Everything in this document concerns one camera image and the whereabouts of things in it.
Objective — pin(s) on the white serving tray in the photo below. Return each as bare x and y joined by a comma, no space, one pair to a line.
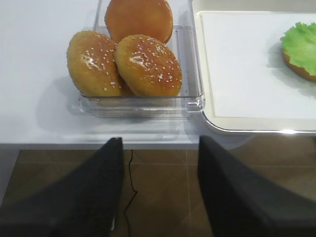
238,124

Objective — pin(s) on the white paper tray liner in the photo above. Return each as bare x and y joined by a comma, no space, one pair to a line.
248,76

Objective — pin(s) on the right sesame bun top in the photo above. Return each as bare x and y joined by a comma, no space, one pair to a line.
148,66

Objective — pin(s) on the clear plastic bun container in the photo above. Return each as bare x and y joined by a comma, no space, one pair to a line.
190,100

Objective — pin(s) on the sesame bun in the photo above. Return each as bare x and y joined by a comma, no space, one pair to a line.
91,65
148,66

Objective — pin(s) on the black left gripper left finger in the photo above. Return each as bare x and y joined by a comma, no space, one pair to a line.
82,204

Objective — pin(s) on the bun bottom on tray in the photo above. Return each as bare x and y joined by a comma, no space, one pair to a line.
298,70

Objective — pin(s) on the plain bun bottom half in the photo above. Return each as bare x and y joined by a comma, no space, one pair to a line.
152,18

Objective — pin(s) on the green lettuce leaf on tray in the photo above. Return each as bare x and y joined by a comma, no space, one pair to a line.
299,43

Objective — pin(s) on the left sesame bun top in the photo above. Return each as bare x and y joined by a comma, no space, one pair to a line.
91,65

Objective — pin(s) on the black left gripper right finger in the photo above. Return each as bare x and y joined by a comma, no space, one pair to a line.
241,203

